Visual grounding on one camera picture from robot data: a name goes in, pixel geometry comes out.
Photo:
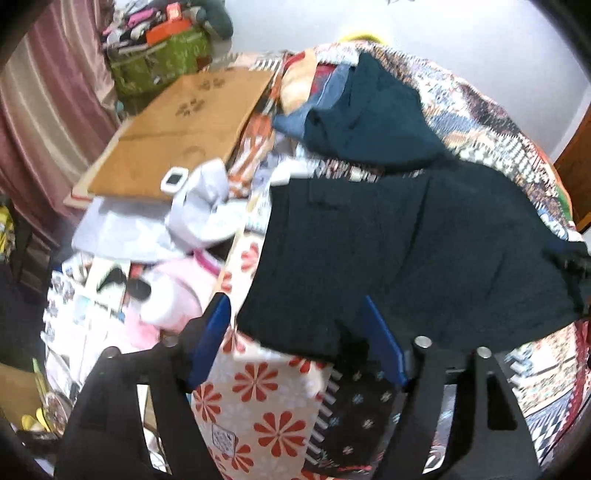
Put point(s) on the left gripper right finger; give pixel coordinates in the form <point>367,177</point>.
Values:
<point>460,418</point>

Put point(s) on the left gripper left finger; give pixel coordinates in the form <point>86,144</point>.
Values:
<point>104,436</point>

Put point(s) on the black pants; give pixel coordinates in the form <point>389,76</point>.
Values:
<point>458,254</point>

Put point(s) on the colourful patchwork bed quilt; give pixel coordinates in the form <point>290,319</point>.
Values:
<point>265,414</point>

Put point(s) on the pink garment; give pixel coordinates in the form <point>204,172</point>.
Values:
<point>179,291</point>

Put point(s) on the white crumpled cloth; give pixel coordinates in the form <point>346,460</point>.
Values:
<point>198,215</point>

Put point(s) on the white small digital timer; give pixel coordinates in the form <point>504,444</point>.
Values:
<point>173,180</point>

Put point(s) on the pink striped curtain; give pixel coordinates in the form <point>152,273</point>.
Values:
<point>57,107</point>

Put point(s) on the dark teal folded garment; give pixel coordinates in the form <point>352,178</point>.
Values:
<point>378,122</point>

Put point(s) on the wooden folding lap table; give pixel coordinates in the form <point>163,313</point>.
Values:
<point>199,117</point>

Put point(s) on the green fabric storage bag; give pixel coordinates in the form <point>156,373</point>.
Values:
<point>142,71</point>

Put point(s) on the blue denim jeans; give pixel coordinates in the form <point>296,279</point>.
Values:
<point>293,125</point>

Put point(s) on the orange box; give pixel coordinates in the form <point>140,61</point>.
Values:
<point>166,29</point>

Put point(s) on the yellow curved headboard cushion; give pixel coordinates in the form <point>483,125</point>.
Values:
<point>364,36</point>

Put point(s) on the grey plush toy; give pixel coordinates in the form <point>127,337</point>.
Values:
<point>212,16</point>

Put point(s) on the wooden door frame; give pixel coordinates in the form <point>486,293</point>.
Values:
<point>574,168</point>

